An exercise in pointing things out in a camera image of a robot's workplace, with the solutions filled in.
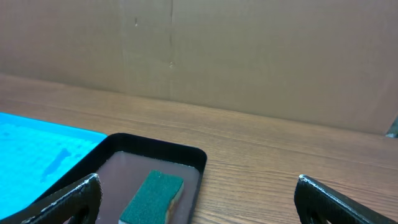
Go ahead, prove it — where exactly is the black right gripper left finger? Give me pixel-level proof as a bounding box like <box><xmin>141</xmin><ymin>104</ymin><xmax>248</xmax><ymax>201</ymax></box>
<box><xmin>0</xmin><ymin>173</ymin><xmax>104</xmax><ymax>224</ymax></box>

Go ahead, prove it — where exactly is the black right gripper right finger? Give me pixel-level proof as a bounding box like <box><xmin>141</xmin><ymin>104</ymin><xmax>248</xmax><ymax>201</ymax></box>
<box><xmin>294</xmin><ymin>174</ymin><xmax>397</xmax><ymax>224</ymax></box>

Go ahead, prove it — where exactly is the green sponge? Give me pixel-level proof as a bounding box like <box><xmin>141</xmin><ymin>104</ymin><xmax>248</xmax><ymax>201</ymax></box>
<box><xmin>118</xmin><ymin>170</ymin><xmax>184</xmax><ymax>224</ymax></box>

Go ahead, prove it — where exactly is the black water tray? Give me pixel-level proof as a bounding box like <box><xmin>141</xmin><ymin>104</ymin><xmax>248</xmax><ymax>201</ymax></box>
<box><xmin>39</xmin><ymin>133</ymin><xmax>207</xmax><ymax>224</ymax></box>

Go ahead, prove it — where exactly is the blue plastic tray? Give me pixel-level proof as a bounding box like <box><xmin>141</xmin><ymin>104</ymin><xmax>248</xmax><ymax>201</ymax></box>
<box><xmin>1</xmin><ymin>113</ymin><xmax>106</xmax><ymax>218</ymax></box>

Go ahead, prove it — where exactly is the cardboard backdrop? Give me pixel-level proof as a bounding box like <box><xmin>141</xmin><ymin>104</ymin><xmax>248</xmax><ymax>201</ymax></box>
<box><xmin>1</xmin><ymin>0</ymin><xmax>397</xmax><ymax>134</ymax></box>

